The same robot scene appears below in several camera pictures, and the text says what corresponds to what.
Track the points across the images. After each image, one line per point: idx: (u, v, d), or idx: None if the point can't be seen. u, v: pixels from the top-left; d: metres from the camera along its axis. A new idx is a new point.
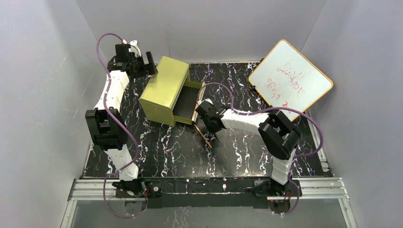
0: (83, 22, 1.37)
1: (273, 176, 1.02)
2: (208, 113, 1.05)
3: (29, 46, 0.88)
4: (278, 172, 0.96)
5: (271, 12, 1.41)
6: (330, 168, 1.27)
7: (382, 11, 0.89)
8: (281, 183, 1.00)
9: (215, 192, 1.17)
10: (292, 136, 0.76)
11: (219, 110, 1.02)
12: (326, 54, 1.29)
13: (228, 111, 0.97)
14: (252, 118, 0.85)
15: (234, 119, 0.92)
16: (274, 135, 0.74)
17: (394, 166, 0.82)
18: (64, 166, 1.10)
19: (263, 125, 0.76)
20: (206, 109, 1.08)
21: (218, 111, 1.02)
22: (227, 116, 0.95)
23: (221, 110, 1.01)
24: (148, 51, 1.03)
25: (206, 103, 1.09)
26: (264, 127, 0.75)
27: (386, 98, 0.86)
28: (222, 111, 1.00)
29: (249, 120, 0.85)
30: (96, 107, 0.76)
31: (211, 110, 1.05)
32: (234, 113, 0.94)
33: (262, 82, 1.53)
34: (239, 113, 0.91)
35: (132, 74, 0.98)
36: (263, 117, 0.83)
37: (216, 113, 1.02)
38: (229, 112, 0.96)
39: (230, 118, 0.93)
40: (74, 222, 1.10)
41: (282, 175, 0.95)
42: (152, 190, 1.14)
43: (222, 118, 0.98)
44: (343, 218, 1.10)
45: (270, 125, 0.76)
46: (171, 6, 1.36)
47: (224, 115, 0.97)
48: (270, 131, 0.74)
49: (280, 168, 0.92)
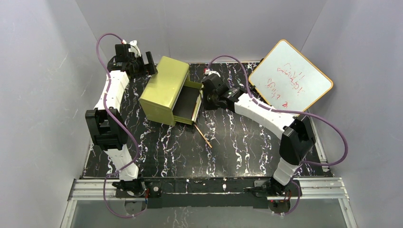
0: (83, 22, 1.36)
1: (274, 176, 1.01)
2: (218, 90, 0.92)
3: (29, 47, 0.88)
4: (282, 174, 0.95)
5: (271, 12, 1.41)
6: (330, 168, 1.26)
7: (382, 11, 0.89)
8: (282, 183, 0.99)
9: (215, 193, 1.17)
10: (307, 144, 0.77)
11: (231, 91, 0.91)
12: (326, 54, 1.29)
13: (245, 98, 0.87)
14: (275, 116, 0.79)
15: (251, 109, 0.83)
16: (295, 141, 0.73)
17: (395, 166, 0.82)
18: (64, 166, 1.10)
19: (288, 130, 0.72)
20: (215, 85, 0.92)
21: (230, 92, 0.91)
22: (243, 103, 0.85)
23: (235, 91, 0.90)
24: (148, 51, 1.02)
25: (216, 76, 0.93)
26: (289, 132, 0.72)
27: (386, 98, 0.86)
28: (235, 94, 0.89)
29: (271, 118, 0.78)
30: (96, 107, 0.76)
31: (222, 89, 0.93)
32: (252, 102, 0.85)
33: (262, 82, 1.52)
34: (259, 104, 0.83)
35: (132, 74, 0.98)
36: (287, 118, 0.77)
37: (228, 93, 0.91)
38: (246, 98, 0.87)
39: (245, 107, 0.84)
40: (74, 222, 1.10)
41: (286, 177, 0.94)
42: (152, 190, 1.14)
43: (236, 102, 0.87)
44: (343, 218, 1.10)
45: (294, 131, 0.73)
46: (172, 6, 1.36)
47: (239, 100, 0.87)
48: (293, 138, 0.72)
49: (285, 170, 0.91)
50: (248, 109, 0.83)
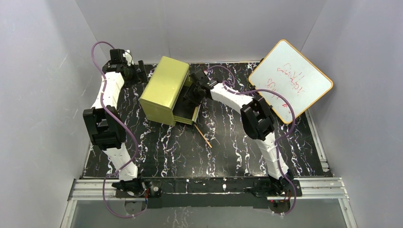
0: (84, 22, 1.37)
1: (270, 172, 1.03)
2: (200, 81, 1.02)
3: (29, 47, 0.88)
4: (268, 164, 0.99)
5: (271, 12, 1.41)
6: (330, 168, 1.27)
7: (382, 10, 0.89)
8: (277, 177, 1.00)
9: (215, 192, 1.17)
10: (266, 122, 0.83)
11: (210, 81, 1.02)
12: (326, 54, 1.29)
13: (219, 86, 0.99)
14: (238, 98, 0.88)
15: (222, 94, 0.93)
16: (253, 118, 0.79)
17: (394, 166, 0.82)
18: (64, 165, 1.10)
19: (245, 107, 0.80)
20: (198, 77, 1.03)
21: (209, 82, 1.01)
22: (216, 90, 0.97)
23: (213, 82, 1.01)
24: (140, 60, 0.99)
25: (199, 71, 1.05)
26: (245, 109, 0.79)
27: (386, 98, 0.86)
28: (213, 84, 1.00)
29: (235, 99, 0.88)
30: (93, 106, 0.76)
31: (204, 80, 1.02)
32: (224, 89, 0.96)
33: (262, 83, 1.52)
34: (228, 90, 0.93)
35: (126, 79, 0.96)
36: (247, 99, 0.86)
37: (208, 83, 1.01)
38: (219, 86, 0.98)
39: (218, 92, 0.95)
40: (74, 222, 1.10)
41: (273, 167, 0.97)
42: (152, 190, 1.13)
43: (212, 90, 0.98)
44: (343, 218, 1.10)
45: (251, 109, 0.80)
46: (171, 6, 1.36)
47: (214, 88, 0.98)
48: (251, 114, 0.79)
49: (266, 156, 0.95)
50: (220, 94, 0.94)
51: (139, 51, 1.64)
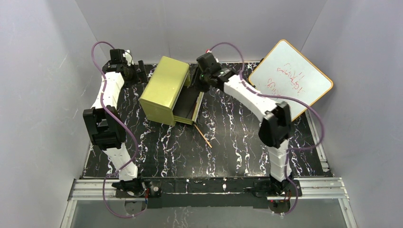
0: (84, 22, 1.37)
1: (272, 173, 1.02)
2: (211, 69, 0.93)
3: (29, 47, 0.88)
4: (274, 167, 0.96)
5: (271, 12, 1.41)
6: (330, 168, 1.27)
7: (382, 10, 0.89)
8: (279, 179, 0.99)
9: (215, 193, 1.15)
10: (284, 130, 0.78)
11: (223, 71, 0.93)
12: (326, 54, 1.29)
13: (235, 79, 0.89)
14: (259, 101, 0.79)
15: (239, 91, 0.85)
16: (273, 126, 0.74)
17: (395, 166, 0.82)
18: (64, 165, 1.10)
19: (268, 114, 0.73)
20: (209, 62, 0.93)
21: (222, 72, 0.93)
22: (233, 84, 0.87)
23: (226, 71, 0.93)
24: (140, 60, 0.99)
25: (211, 55, 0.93)
26: (268, 116, 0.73)
27: (386, 98, 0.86)
28: (226, 74, 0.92)
29: (255, 102, 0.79)
30: (93, 106, 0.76)
31: (215, 68, 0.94)
32: (241, 84, 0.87)
33: (262, 83, 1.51)
34: (247, 88, 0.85)
35: (126, 78, 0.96)
36: (270, 104, 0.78)
37: (221, 73, 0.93)
38: (236, 80, 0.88)
39: (235, 88, 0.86)
40: (74, 222, 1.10)
41: (278, 170, 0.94)
42: (152, 190, 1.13)
43: (226, 82, 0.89)
44: (342, 218, 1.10)
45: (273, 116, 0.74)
46: (171, 6, 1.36)
47: (229, 81, 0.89)
48: (272, 122, 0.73)
49: (275, 161, 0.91)
50: (237, 90, 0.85)
51: (139, 51, 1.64)
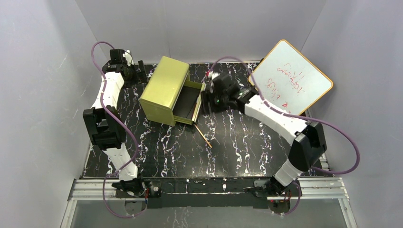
0: (84, 22, 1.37)
1: (275, 176, 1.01)
2: (228, 90, 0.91)
3: (29, 47, 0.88)
4: (284, 175, 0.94)
5: (271, 12, 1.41)
6: (331, 168, 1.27)
7: (382, 10, 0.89)
8: (282, 183, 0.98)
9: (215, 192, 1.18)
10: (317, 151, 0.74)
11: (242, 92, 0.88)
12: (326, 54, 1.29)
13: (256, 99, 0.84)
14: (286, 121, 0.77)
15: (262, 112, 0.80)
16: (307, 148, 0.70)
17: (394, 167, 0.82)
18: (64, 166, 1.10)
19: (299, 135, 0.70)
20: (225, 84, 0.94)
21: (241, 93, 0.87)
22: (254, 105, 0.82)
23: (245, 93, 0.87)
24: (140, 60, 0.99)
25: (226, 77, 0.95)
26: (300, 138, 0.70)
27: (386, 98, 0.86)
28: (245, 95, 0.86)
29: (283, 123, 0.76)
30: (93, 106, 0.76)
31: (233, 89, 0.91)
32: (263, 105, 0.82)
33: (262, 82, 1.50)
34: (270, 108, 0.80)
35: (126, 78, 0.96)
36: (299, 124, 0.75)
37: (239, 94, 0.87)
38: (258, 100, 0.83)
39: (257, 109, 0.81)
40: (74, 222, 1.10)
41: (288, 178, 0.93)
42: (152, 190, 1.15)
43: (246, 103, 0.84)
44: (343, 218, 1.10)
45: (306, 137, 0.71)
46: (171, 6, 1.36)
47: (250, 102, 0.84)
48: (305, 144, 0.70)
49: (290, 173, 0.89)
50: (259, 111, 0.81)
51: (139, 51, 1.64)
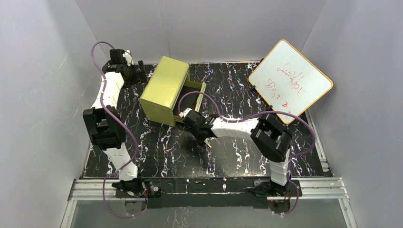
0: (84, 22, 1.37)
1: (273, 179, 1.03)
2: (197, 123, 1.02)
3: (29, 47, 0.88)
4: (275, 173, 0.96)
5: (271, 12, 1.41)
6: (330, 168, 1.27)
7: (382, 11, 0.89)
8: (281, 184, 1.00)
9: (215, 193, 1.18)
10: (283, 139, 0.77)
11: (207, 120, 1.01)
12: (326, 54, 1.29)
13: (217, 121, 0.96)
14: (243, 125, 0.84)
15: (224, 128, 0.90)
16: (267, 139, 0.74)
17: (394, 166, 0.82)
18: (64, 166, 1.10)
19: (255, 131, 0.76)
20: (194, 118, 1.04)
21: (206, 121, 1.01)
22: (217, 126, 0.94)
23: (210, 119, 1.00)
24: (141, 60, 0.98)
25: (192, 113, 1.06)
26: (256, 133, 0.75)
27: (386, 98, 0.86)
28: (211, 121, 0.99)
29: (241, 128, 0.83)
30: (93, 106, 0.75)
31: (200, 120, 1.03)
32: (224, 122, 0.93)
33: (262, 82, 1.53)
34: (229, 121, 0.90)
35: (126, 79, 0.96)
36: (253, 122, 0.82)
37: (206, 123, 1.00)
38: (218, 121, 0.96)
39: (220, 128, 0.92)
40: (74, 222, 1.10)
41: (281, 176, 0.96)
42: (152, 190, 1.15)
43: (212, 127, 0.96)
44: (343, 218, 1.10)
45: (261, 130, 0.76)
46: (172, 6, 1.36)
47: (213, 125, 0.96)
48: (264, 137, 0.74)
49: (277, 169, 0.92)
50: (223, 128, 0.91)
51: (139, 51, 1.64)
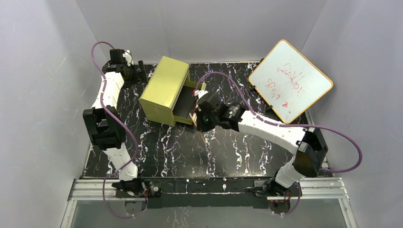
0: (84, 22, 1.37)
1: (277, 180, 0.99)
2: (217, 111, 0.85)
3: (29, 47, 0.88)
4: (287, 178, 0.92)
5: (271, 12, 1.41)
6: (330, 168, 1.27)
7: (382, 11, 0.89)
8: (285, 185, 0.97)
9: (215, 192, 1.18)
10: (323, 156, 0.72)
11: (231, 109, 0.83)
12: (326, 54, 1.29)
13: (247, 115, 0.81)
14: (285, 131, 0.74)
15: (257, 128, 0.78)
16: (312, 156, 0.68)
17: (394, 166, 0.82)
18: (64, 166, 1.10)
19: (302, 145, 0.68)
20: (213, 105, 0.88)
21: (231, 111, 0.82)
22: (247, 121, 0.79)
23: (235, 109, 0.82)
24: (141, 60, 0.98)
25: (212, 97, 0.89)
26: (302, 147, 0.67)
27: (386, 98, 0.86)
28: (236, 112, 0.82)
29: (282, 135, 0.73)
30: (93, 106, 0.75)
31: (221, 109, 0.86)
32: (256, 119, 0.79)
33: (262, 83, 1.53)
34: (264, 121, 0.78)
35: (126, 79, 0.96)
36: (298, 132, 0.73)
37: (229, 113, 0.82)
38: (250, 116, 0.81)
39: (251, 126, 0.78)
40: (74, 222, 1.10)
41: (288, 180, 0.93)
42: (152, 190, 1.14)
43: (239, 120, 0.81)
44: (343, 218, 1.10)
45: (308, 144, 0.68)
46: (172, 6, 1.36)
47: (242, 119, 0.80)
48: (310, 153, 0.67)
49: (292, 176, 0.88)
50: (254, 127, 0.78)
51: (139, 51, 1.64)
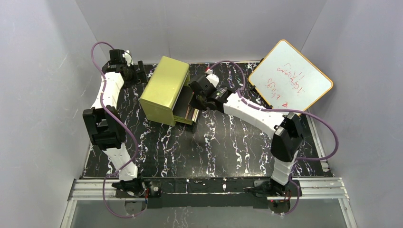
0: (84, 22, 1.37)
1: (273, 176, 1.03)
2: (206, 92, 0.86)
3: (29, 47, 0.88)
4: (278, 172, 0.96)
5: (271, 12, 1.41)
6: (330, 168, 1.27)
7: (382, 11, 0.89)
8: (282, 183, 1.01)
9: (215, 192, 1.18)
10: (298, 141, 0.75)
11: (219, 91, 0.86)
12: (326, 54, 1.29)
13: (234, 98, 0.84)
14: (265, 116, 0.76)
15: (240, 109, 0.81)
16: (286, 139, 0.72)
17: (394, 166, 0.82)
18: (64, 165, 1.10)
19: (278, 129, 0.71)
20: (202, 86, 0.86)
21: (219, 92, 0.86)
22: (232, 103, 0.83)
23: (223, 92, 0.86)
24: (141, 60, 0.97)
25: (202, 78, 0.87)
26: (279, 131, 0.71)
27: (386, 98, 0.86)
28: (223, 95, 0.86)
29: (261, 118, 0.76)
30: (93, 106, 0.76)
31: (209, 90, 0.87)
32: (241, 102, 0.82)
33: (262, 82, 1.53)
34: (248, 104, 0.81)
35: (125, 78, 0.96)
36: (277, 117, 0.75)
37: (216, 94, 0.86)
38: (235, 98, 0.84)
39: (235, 107, 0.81)
40: (74, 222, 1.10)
41: (283, 176, 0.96)
42: (152, 190, 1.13)
43: (225, 102, 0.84)
44: (342, 218, 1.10)
45: (284, 129, 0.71)
46: (171, 6, 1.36)
47: (227, 100, 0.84)
48: (285, 136, 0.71)
49: (280, 168, 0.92)
50: (238, 109, 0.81)
51: (139, 51, 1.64)
